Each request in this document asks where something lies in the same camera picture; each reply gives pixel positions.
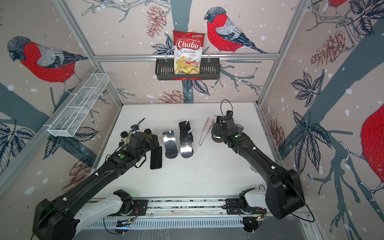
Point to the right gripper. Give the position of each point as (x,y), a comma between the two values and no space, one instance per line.
(218,129)

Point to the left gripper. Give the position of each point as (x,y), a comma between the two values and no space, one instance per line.
(152,144)

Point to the black phone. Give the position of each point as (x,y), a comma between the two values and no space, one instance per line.
(170,144)
(156,158)

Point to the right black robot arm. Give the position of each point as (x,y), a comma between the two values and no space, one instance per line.
(284,193)

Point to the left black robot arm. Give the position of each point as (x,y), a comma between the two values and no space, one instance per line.
(65,216)

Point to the orange spice jar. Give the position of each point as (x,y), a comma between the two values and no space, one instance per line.
(148,131)

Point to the pale spice jar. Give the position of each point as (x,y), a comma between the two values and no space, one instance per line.
(124,136)

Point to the Chuba cassava chips bag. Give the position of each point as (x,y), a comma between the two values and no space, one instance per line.
(188,50)

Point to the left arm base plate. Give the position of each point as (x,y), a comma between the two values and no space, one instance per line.
(133,209)

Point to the aluminium rail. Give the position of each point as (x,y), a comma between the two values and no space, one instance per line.
(194,207)

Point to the black wire wall basket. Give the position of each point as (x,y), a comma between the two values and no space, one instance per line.
(206,69)

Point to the white mesh wall basket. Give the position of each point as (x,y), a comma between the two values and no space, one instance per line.
(81,102)

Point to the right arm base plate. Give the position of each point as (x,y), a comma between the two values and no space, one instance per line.
(240,207)

